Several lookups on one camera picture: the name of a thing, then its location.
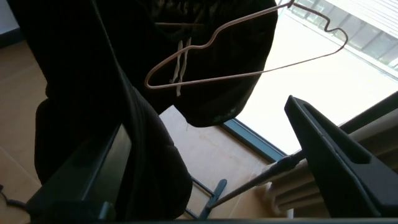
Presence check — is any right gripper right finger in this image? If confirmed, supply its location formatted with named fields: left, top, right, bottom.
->
left=284, top=94, right=398, bottom=219

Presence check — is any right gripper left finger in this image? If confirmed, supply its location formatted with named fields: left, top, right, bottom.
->
left=25, top=123, right=132, bottom=220

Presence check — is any black garment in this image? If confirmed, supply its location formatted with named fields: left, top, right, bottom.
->
left=6, top=0, right=194, bottom=220
left=93, top=0, right=279, bottom=128

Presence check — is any black clothes rack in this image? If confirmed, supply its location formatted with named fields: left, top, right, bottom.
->
left=184, top=91, right=398, bottom=220

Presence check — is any brown curtain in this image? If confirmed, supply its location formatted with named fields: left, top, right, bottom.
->
left=265, top=107, right=398, bottom=218

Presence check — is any window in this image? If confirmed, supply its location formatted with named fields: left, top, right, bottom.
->
left=221, top=0, right=398, bottom=163

